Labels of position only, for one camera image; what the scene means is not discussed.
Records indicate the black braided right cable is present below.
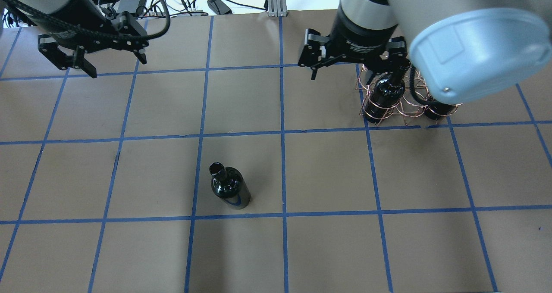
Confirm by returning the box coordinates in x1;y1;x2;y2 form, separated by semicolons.
409;65;432;106

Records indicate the dark wine bottle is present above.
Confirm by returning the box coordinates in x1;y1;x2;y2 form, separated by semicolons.
209;162;251;210

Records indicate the black braided cable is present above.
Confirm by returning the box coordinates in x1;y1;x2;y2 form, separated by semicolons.
409;65;432;106
0;0;171;41

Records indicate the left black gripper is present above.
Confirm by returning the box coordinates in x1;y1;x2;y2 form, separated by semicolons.
33;0;149;78

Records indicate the dark bottle in basket middle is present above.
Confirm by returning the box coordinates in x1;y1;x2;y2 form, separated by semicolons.
363;73;406;125

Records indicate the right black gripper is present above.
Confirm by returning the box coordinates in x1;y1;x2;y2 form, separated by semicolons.
298;4;411;81

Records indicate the dark bottle in basket corner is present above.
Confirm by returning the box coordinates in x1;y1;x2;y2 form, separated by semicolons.
423;101;458;122

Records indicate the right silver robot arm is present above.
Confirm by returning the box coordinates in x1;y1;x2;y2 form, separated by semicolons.
298;0;551;105

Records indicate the copper wire wine basket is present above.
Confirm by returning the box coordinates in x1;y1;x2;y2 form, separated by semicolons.
356;65;461;128

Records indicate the black braided left cable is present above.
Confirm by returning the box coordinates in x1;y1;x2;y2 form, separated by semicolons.
0;0;171;41

